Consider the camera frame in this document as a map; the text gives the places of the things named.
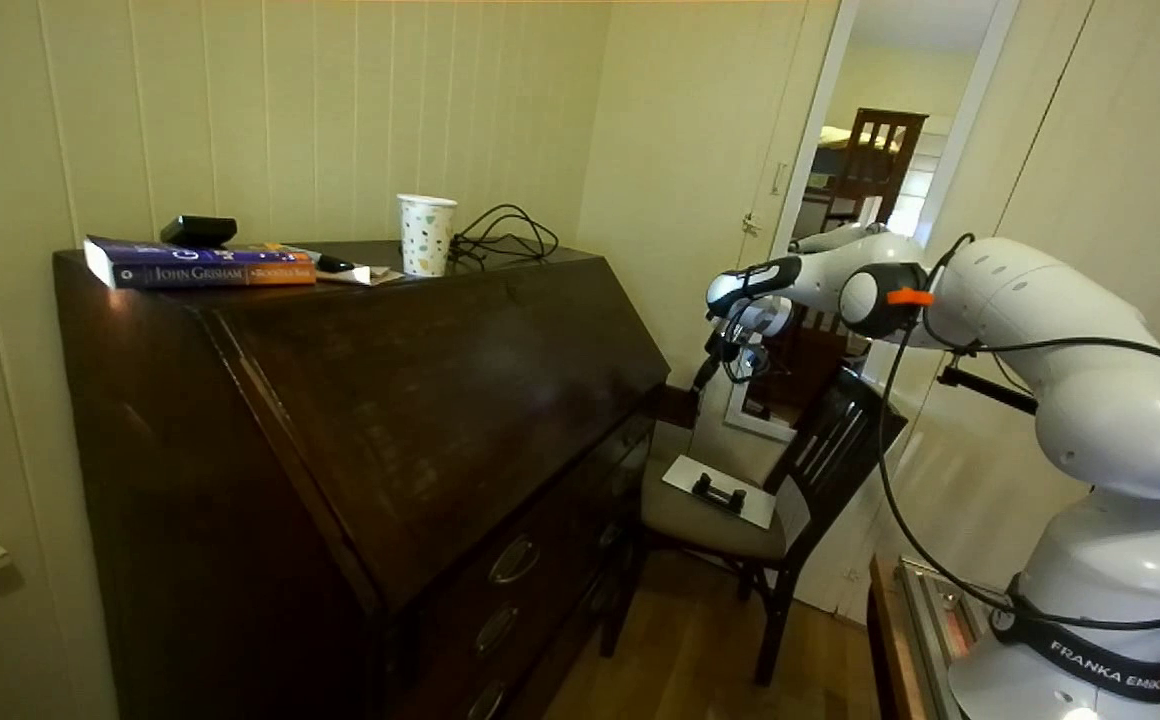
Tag blue and orange book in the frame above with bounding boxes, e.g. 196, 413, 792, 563
78, 233, 324, 298

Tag dark wooden cushioned chair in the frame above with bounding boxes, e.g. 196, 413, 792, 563
595, 357, 911, 692

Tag white papers on desk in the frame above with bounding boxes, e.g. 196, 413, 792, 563
334, 261, 404, 291

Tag white sheet of paper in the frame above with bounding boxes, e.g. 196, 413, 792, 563
660, 452, 781, 532

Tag dark wooden secretary desk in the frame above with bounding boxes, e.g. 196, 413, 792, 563
52, 237, 676, 720

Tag small black box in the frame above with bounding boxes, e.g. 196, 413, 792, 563
154, 214, 241, 254

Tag dark wooden hutch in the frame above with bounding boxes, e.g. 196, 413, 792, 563
803, 106, 933, 245

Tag white door frame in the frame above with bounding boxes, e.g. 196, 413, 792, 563
718, 0, 1026, 447

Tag white dotted paper cup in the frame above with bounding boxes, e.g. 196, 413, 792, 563
390, 193, 458, 285

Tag oval brass drawer handle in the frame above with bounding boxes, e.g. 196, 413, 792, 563
463, 678, 510, 720
468, 604, 523, 662
485, 532, 548, 591

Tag black coiled cable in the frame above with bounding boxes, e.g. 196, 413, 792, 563
446, 199, 564, 271

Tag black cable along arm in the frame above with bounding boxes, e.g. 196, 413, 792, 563
873, 228, 1160, 637

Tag light wooden robot table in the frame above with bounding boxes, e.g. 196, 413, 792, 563
862, 552, 963, 720

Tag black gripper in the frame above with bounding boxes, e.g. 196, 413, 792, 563
686, 291, 800, 395

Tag small black clip object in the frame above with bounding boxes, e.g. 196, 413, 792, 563
686, 473, 750, 517

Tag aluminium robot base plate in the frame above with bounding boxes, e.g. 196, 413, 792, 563
897, 556, 1014, 678

